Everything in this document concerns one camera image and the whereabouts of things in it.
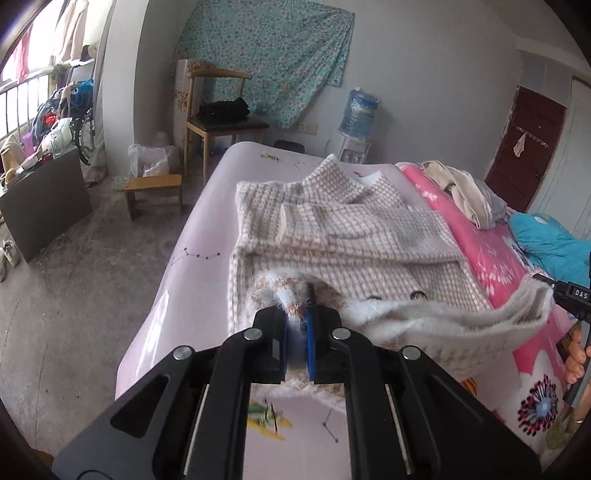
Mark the white floral cabinet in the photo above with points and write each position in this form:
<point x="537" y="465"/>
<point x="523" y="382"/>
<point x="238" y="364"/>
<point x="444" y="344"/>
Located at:
<point x="183" y="67"/>

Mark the hot pink floral blanket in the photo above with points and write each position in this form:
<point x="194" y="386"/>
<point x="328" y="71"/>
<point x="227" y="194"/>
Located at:
<point x="525" y="388"/>

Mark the blue garment on bed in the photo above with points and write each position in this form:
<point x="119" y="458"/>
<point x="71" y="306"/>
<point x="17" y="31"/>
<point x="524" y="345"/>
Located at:
<point x="552" y="247"/>

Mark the black garment on chair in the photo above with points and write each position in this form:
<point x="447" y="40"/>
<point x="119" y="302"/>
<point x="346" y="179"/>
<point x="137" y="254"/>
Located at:
<point x="224" y="112"/>

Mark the beige white houndstooth fuzzy coat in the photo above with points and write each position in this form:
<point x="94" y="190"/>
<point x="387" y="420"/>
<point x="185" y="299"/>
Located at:
<point x="392" y="271"/>

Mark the person's right hand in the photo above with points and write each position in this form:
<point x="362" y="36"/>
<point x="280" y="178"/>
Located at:
<point x="577" y="356"/>

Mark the wheelchair with clothes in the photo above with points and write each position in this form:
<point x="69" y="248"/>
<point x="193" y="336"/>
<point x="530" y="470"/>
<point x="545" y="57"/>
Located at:
<point x="67" y="117"/>

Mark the dark red door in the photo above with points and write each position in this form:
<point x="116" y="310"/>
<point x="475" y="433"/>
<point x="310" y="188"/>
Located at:
<point x="526" y="149"/>

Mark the pink patterned bed sheet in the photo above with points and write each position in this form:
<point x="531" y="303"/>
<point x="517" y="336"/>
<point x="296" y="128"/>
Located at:
<point x="286" y="438"/>

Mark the pair of beige shoes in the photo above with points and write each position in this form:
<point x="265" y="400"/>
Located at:
<point x="10" y="256"/>

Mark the wooden chair black seat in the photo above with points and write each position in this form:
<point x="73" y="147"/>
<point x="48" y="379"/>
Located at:
<point x="205" y="131"/>

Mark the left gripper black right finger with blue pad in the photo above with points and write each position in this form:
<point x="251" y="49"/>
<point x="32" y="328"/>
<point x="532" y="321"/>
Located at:
<point x="407" y="417"/>

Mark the dark grey board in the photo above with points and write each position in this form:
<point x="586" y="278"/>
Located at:
<point x="46" y="203"/>

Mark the small wooden stool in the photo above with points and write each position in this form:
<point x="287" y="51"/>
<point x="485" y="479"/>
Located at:
<point x="169" y="183"/>

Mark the white plastic bag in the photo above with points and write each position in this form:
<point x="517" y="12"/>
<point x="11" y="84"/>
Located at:
<point x="147" y="161"/>

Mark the blue water bottle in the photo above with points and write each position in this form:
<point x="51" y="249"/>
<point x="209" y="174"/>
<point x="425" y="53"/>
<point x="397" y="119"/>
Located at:
<point x="359" y="115"/>

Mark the teal floral hanging cloth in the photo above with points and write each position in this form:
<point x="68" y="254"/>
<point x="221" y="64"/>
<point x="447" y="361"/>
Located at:
<point x="292" y="49"/>

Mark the white water dispenser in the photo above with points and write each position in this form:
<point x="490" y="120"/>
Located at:
<point x="348" y="149"/>

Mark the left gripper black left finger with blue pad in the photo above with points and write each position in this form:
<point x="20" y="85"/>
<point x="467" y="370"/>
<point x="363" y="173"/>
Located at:
<point x="186" y="417"/>

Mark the beige clothes on bed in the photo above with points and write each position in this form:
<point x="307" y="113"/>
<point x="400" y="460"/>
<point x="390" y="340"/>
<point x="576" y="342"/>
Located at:
<point x="477" y="201"/>

